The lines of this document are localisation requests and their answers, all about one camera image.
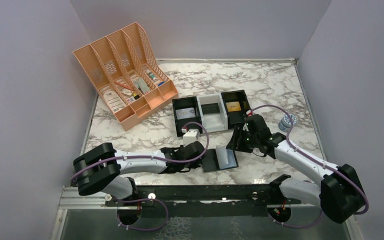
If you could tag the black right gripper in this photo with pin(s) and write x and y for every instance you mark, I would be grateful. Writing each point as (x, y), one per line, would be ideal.
(236, 142)

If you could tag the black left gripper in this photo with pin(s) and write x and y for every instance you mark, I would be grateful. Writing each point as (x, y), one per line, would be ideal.
(194, 165)

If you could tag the black leather card holder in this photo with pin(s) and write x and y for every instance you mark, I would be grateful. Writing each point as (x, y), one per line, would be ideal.
(219, 159)

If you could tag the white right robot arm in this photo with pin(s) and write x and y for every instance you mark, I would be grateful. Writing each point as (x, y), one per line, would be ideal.
(336, 190)

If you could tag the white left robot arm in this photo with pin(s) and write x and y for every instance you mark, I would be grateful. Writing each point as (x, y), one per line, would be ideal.
(103, 169)

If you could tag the black right card bin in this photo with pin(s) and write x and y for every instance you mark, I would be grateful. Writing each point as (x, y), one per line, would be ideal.
(235, 118)

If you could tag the black card bin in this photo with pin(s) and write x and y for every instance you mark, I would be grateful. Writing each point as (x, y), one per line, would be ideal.
(235, 118)
(185, 102)

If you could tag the white middle card bin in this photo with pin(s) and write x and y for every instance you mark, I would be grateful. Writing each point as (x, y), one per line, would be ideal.
(213, 122)

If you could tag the gold credit card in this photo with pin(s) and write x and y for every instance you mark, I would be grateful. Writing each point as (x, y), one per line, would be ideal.
(233, 106)

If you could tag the black left card bin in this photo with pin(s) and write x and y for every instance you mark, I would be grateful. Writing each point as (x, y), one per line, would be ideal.
(185, 102)

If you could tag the black credit card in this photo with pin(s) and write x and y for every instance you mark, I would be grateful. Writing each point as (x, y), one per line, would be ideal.
(210, 108)

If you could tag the silver credit card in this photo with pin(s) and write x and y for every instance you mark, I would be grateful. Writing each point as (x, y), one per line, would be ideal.
(185, 113)

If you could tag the white patterned card stack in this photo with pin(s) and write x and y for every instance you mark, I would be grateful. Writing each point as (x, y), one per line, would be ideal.
(113, 100)

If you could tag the small blue white jar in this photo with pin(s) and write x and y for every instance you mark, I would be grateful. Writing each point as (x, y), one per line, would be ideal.
(287, 122)

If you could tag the grey flat eraser block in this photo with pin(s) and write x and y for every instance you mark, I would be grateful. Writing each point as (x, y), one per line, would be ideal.
(142, 85)

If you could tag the green white battery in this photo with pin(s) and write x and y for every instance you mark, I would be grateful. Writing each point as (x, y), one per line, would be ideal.
(152, 76)

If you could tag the red pen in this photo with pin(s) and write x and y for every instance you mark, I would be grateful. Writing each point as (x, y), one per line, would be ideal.
(124, 86)

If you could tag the peach plastic file organizer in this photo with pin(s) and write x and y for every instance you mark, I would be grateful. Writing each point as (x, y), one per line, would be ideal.
(124, 56)

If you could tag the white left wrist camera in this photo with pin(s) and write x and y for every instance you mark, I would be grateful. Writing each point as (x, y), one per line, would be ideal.
(190, 136)

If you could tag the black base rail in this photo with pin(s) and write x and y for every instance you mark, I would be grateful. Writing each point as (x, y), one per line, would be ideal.
(196, 201)

